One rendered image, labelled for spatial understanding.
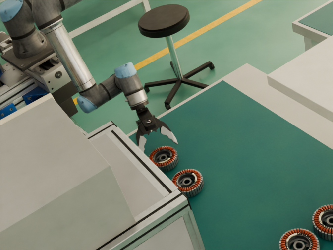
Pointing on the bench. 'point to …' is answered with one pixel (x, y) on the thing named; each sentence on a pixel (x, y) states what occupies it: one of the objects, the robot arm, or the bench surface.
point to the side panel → (193, 230)
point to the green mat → (247, 169)
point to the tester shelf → (138, 187)
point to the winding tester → (55, 184)
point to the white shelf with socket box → (308, 79)
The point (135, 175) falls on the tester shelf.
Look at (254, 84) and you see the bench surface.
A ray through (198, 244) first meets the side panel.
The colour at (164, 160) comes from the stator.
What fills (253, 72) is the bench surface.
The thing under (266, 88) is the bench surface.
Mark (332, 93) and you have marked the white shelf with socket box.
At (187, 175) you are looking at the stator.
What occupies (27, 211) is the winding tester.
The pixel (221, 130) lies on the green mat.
